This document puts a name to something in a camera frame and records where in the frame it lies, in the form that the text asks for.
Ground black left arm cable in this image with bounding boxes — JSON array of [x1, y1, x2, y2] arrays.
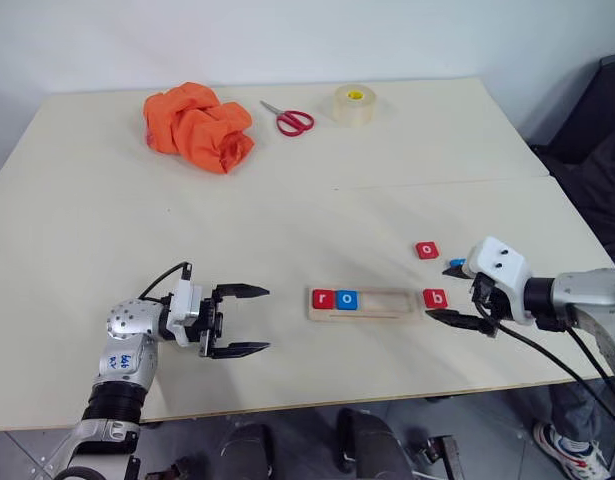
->
[[138, 261, 194, 303]]

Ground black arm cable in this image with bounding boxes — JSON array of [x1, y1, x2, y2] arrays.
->
[[565, 325, 615, 407], [494, 322, 615, 434], [138, 261, 194, 303]]

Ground clear packing tape roll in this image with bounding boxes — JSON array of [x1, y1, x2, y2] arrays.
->
[[332, 83, 378, 129]]

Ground white blue red sneaker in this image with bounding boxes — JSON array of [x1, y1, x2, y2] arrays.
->
[[532, 420, 614, 480]]

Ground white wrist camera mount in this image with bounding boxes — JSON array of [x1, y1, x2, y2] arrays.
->
[[461, 236, 536, 327], [165, 277, 209, 349]]

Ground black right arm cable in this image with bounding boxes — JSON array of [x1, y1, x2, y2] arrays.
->
[[565, 325, 615, 407], [494, 322, 615, 434]]

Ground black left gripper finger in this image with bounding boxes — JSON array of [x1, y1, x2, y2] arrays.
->
[[214, 282, 271, 302], [209, 341, 273, 361]]

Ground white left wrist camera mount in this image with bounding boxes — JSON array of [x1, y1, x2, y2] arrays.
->
[[165, 277, 209, 349]]

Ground crumpled orange cloth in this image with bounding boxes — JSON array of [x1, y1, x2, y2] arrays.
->
[[142, 81, 256, 176]]

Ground black chair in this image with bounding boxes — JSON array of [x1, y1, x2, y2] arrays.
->
[[529, 53, 615, 269]]

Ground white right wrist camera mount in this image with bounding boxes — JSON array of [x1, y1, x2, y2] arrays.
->
[[461, 236, 536, 327]]

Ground wooden letter tray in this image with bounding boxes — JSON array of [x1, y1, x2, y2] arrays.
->
[[305, 285, 423, 324]]

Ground dark metal frame piece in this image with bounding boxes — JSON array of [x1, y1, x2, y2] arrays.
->
[[411, 434, 469, 480]]

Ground person's leg in jeans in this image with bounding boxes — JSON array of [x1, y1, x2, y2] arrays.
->
[[547, 378, 615, 445]]

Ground red letter b block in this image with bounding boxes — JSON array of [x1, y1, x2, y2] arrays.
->
[[421, 288, 450, 310]]

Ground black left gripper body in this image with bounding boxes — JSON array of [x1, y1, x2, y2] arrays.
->
[[198, 285, 228, 359]]

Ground red handled scissors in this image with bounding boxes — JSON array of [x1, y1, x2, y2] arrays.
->
[[259, 99, 316, 138]]

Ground dark rounded shape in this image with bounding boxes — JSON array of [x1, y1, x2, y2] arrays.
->
[[335, 406, 414, 480], [218, 422, 277, 480]]

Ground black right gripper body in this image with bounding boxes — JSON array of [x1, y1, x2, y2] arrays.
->
[[469, 271, 514, 336]]

